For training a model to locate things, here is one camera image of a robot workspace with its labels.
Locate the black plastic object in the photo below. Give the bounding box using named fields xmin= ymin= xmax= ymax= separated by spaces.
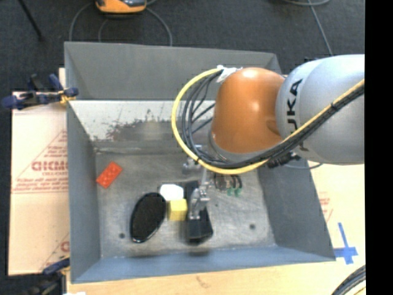
xmin=184 ymin=179 xmax=214 ymax=246

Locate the yellow block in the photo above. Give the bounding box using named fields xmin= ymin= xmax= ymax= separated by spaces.
xmin=166 ymin=199 xmax=189 ymax=222

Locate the white rounded object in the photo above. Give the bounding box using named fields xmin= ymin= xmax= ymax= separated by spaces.
xmin=159 ymin=183 xmax=185 ymax=202

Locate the black oval object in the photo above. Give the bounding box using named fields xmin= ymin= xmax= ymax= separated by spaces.
xmin=129 ymin=192 xmax=168 ymax=244

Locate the orange-red flat block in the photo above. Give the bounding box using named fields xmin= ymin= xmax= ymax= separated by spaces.
xmin=95 ymin=161 xmax=124 ymax=190

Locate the grey metal bin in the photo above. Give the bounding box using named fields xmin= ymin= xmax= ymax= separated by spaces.
xmin=63 ymin=41 xmax=337 ymax=284

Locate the brown cardboard board red print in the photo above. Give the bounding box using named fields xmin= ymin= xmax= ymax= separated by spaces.
xmin=7 ymin=90 xmax=365 ymax=277

